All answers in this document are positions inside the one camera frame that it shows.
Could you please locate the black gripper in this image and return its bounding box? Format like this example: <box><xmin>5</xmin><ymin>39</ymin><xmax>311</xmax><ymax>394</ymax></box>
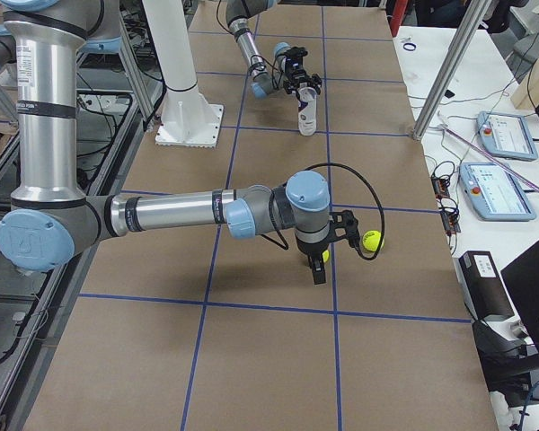
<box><xmin>296</xmin><ymin>240</ymin><xmax>329</xmax><ymax>285</ymax></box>
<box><xmin>283</xmin><ymin>68</ymin><xmax>322</xmax><ymax>95</ymax></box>

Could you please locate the clear tennis ball tube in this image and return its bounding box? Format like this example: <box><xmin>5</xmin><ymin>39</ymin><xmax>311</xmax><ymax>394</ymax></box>
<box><xmin>297</xmin><ymin>87</ymin><xmax>317</xmax><ymax>136</ymax></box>

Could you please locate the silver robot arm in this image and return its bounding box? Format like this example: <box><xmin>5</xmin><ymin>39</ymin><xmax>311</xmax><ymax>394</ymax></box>
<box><xmin>225</xmin><ymin>1</ymin><xmax>322</xmax><ymax>102</ymax></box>
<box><xmin>0</xmin><ymin>1</ymin><xmax>332</xmax><ymax>284</ymax></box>

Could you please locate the yellow tennis ball on table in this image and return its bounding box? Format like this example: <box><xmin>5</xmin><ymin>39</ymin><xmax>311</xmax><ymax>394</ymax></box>
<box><xmin>362</xmin><ymin>230</ymin><xmax>384</xmax><ymax>252</ymax></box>

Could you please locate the metal grabber stick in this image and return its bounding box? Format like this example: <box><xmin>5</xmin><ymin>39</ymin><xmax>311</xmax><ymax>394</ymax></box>
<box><xmin>439</xmin><ymin>124</ymin><xmax>539</xmax><ymax>194</ymax></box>

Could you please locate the small black box device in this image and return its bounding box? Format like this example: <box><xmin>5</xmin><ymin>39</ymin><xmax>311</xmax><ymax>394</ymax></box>
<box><xmin>457</xmin><ymin>251</ymin><xmax>515</xmax><ymax>321</ymax></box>

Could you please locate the near teach pendant tablet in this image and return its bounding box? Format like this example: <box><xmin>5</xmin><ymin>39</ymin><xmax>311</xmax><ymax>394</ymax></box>
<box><xmin>459</xmin><ymin>163</ymin><xmax>536</xmax><ymax>222</ymax></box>

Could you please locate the teach pendant tablet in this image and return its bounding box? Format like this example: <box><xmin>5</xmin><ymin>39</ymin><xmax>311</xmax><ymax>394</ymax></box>
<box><xmin>476</xmin><ymin>111</ymin><xmax>538</xmax><ymax>162</ymax></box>
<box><xmin>459</xmin><ymin>163</ymin><xmax>536</xmax><ymax>222</ymax></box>

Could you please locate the far teach pendant tablet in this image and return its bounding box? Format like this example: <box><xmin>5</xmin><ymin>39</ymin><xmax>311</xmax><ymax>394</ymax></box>
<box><xmin>476</xmin><ymin>111</ymin><xmax>538</xmax><ymax>162</ymax></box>

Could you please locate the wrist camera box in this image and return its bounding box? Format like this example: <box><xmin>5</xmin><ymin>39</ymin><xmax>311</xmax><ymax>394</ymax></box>
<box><xmin>284</xmin><ymin>47</ymin><xmax>308</xmax><ymax>70</ymax></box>

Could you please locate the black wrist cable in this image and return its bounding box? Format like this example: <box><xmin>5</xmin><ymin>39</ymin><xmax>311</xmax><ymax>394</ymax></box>
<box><xmin>249</xmin><ymin>53</ymin><xmax>288</xmax><ymax>91</ymax></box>
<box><xmin>263</xmin><ymin>162</ymin><xmax>386</xmax><ymax>261</ymax></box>

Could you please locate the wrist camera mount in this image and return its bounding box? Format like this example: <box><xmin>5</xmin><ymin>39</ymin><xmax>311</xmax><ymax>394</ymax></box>
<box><xmin>328</xmin><ymin>210</ymin><xmax>360</xmax><ymax>250</ymax></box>

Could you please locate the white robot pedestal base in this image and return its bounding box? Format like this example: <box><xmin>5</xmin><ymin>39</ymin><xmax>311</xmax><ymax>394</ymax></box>
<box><xmin>143</xmin><ymin>0</ymin><xmax>224</xmax><ymax>148</ymax></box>

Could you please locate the aluminium frame post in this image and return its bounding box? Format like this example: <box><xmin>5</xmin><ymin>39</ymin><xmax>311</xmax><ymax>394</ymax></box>
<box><xmin>411</xmin><ymin>0</ymin><xmax>490</xmax><ymax>141</ymax></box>

